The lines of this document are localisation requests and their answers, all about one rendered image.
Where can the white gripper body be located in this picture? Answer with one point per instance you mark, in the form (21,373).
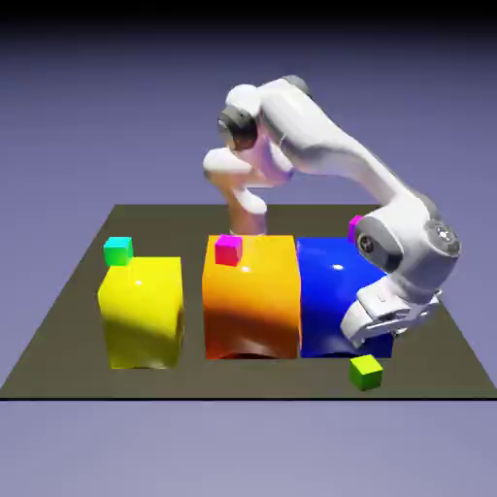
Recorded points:
(369,316)

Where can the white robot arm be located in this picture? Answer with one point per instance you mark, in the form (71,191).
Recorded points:
(341,151)

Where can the small lime green cube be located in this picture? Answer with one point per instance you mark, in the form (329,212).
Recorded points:
(365,372)

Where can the small magenta cube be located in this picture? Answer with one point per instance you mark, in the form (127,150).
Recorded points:
(353,227)

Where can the small red cube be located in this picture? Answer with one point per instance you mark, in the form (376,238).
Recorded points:
(228,251)

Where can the large blue box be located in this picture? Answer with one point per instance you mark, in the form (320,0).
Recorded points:
(330,299)

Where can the large orange box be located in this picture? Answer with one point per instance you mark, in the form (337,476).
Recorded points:
(252,299)

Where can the large yellow box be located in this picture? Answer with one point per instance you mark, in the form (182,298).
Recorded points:
(141,310)

